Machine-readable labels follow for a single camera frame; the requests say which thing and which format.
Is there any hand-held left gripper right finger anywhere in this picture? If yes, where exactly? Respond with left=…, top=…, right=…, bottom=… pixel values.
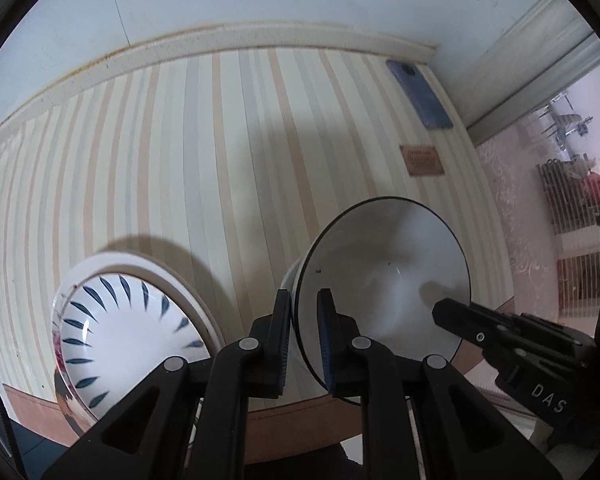
left=316, top=288, right=573, bottom=480

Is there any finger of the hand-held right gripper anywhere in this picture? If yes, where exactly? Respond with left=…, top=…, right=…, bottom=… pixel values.
left=432, top=298, right=595, bottom=358

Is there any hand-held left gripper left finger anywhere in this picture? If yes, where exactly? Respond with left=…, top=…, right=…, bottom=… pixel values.
left=40, top=287, right=294, bottom=480

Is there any white bowl floral print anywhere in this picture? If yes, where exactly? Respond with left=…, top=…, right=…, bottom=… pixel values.
left=280, top=257, right=311, bottom=311

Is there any white bowl dark rim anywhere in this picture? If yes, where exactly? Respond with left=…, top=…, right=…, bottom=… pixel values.
left=290, top=197, right=472, bottom=406

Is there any white plate pink floral print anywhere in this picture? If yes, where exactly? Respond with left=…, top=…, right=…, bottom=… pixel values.
left=50, top=252, right=227, bottom=411

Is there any white plate blue leaf pattern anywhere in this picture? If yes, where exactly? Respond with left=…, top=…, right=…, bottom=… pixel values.
left=52, top=274, right=213, bottom=408

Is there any frosted patterned glass door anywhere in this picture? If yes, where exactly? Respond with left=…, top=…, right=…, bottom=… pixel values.
left=472, top=55, right=600, bottom=406

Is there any small brown card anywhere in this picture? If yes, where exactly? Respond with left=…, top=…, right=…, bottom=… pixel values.
left=400, top=145, right=446, bottom=177

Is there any striped cat-print table cloth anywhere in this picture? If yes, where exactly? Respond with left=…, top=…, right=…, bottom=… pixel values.
left=0, top=47, right=516, bottom=466

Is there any blue smartphone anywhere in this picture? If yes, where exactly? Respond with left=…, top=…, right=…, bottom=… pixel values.
left=385, top=59, right=454, bottom=131

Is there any white door frame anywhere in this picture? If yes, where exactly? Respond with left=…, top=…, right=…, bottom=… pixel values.
left=432, top=0, right=600, bottom=143

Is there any black cable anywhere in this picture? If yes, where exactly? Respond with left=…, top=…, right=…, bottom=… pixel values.
left=0, top=355, right=28, bottom=480

